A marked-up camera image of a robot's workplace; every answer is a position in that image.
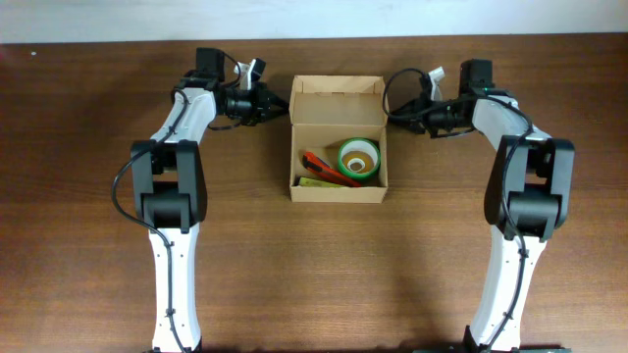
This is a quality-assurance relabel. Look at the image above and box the green tape roll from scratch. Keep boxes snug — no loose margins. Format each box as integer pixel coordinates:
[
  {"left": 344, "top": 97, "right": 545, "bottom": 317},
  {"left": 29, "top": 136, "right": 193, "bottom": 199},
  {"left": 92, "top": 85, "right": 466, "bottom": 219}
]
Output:
[{"left": 338, "top": 138, "right": 382, "bottom": 181}]

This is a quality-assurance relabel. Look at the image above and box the yellow clear tape roll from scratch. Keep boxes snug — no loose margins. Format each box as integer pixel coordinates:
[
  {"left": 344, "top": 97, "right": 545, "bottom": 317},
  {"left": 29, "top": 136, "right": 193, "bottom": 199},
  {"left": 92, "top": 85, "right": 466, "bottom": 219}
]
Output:
[{"left": 341, "top": 151, "right": 376, "bottom": 175}]

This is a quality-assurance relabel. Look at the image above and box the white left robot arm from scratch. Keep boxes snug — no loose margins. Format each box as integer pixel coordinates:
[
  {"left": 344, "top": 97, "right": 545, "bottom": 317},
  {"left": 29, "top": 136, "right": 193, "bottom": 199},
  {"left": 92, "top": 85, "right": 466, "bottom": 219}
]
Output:
[{"left": 127, "top": 48, "right": 288, "bottom": 352}]

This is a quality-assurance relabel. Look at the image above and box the yellow highlighter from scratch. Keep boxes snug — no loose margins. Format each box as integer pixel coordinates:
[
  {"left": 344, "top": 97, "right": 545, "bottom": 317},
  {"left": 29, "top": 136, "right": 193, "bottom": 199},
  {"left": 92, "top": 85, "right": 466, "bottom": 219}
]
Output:
[{"left": 295, "top": 176, "right": 345, "bottom": 188}]

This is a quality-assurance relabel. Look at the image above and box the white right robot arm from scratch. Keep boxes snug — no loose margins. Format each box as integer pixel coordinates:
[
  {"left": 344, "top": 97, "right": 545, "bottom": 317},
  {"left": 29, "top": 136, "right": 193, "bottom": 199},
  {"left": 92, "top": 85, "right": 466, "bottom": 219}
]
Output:
[{"left": 382, "top": 59, "right": 575, "bottom": 353}]

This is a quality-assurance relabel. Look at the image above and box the cardboard box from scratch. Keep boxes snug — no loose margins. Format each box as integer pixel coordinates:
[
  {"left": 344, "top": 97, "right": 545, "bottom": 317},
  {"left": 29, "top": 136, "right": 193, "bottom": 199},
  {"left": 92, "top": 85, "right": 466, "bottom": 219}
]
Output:
[{"left": 289, "top": 76, "right": 389, "bottom": 203}]

